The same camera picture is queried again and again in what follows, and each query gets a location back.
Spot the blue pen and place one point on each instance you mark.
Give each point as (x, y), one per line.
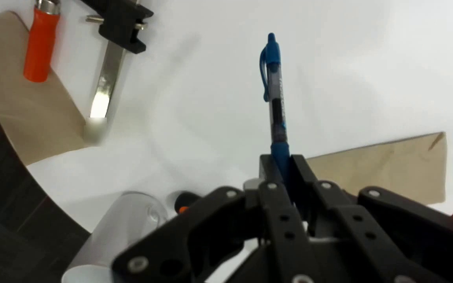
(275, 103)

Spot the white ceramic mug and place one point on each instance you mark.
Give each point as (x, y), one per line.
(116, 235)

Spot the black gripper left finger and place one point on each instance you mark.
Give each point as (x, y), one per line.
(236, 235)

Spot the brown cardboard piece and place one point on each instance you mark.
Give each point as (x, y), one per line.
(22, 114)

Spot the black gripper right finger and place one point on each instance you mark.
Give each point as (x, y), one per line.
(373, 235)

